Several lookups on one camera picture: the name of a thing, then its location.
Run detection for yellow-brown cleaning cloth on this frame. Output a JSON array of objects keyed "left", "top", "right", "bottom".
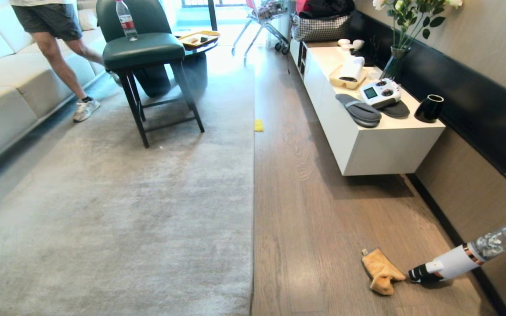
[{"left": 361, "top": 248, "right": 407, "bottom": 296}]

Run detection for grey slipper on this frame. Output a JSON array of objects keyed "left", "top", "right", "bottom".
[
  {"left": 335, "top": 93, "right": 382, "bottom": 128},
  {"left": 379, "top": 100, "right": 411, "bottom": 119}
]

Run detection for white low cabinet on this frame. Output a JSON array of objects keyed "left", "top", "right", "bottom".
[{"left": 289, "top": 39, "right": 446, "bottom": 177}]

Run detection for black mug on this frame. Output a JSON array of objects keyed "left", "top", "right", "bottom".
[{"left": 414, "top": 94, "right": 445, "bottom": 123}]

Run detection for white sofa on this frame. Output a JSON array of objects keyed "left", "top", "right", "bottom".
[{"left": 0, "top": 0, "right": 108, "bottom": 176}]

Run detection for dark green chair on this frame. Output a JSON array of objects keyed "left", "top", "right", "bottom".
[{"left": 96, "top": 0, "right": 205, "bottom": 149}]

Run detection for yellow tray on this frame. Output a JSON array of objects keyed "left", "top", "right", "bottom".
[{"left": 178, "top": 30, "right": 221, "bottom": 49}]

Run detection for grey rug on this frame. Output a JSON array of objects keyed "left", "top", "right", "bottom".
[{"left": 0, "top": 70, "right": 256, "bottom": 316}]

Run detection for glass vase with flowers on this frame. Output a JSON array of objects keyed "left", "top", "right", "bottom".
[{"left": 372, "top": 0, "right": 463, "bottom": 81}]

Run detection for clear plastic water bottle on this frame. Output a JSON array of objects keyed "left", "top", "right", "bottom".
[{"left": 116, "top": 0, "right": 139, "bottom": 42}]

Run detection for shopping cart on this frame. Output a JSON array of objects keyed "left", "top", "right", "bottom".
[{"left": 231, "top": 0, "right": 296, "bottom": 66}]

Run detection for beige tray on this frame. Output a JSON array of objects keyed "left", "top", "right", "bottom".
[{"left": 329, "top": 65, "right": 367, "bottom": 90}]

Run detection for checkered bag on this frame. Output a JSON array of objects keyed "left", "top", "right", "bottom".
[{"left": 291, "top": 13, "right": 354, "bottom": 43}]

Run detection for person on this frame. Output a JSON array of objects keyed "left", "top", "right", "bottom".
[{"left": 10, "top": 0, "right": 123, "bottom": 123}]

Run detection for white handheld vacuum cleaner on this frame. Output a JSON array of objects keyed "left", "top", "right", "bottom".
[{"left": 408, "top": 214, "right": 506, "bottom": 284}]

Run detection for white remote controller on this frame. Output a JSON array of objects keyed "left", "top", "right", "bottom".
[{"left": 360, "top": 78, "right": 402, "bottom": 109}]

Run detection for round dark coffee table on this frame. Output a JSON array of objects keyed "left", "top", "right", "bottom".
[{"left": 134, "top": 30, "right": 221, "bottom": 98}]

